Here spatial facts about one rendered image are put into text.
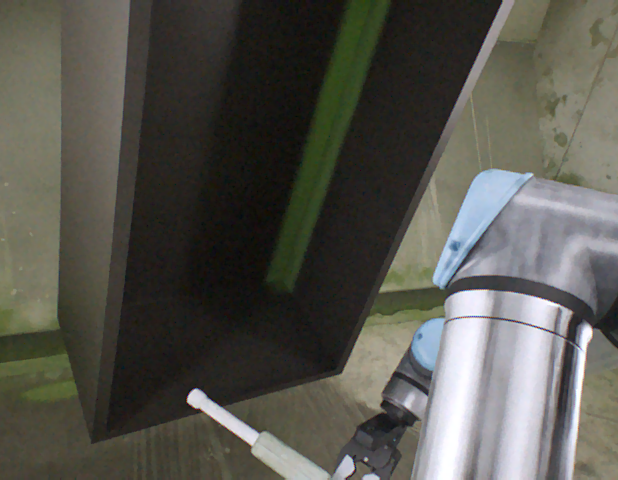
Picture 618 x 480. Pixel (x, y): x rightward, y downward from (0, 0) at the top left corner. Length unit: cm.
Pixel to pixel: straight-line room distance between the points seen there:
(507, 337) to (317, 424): 158
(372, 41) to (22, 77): 126
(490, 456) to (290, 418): 160
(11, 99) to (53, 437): 104
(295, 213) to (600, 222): 113
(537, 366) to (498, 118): 260
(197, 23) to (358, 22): 35
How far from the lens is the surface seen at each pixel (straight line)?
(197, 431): 196
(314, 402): 211
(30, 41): 229
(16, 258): 215
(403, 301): 263
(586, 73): 307
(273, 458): 119
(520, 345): 49
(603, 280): 54
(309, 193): 157
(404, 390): 119
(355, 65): 140
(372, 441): 111
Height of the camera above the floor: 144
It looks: 27 degrees down
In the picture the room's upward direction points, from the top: 11 degrees clockwise
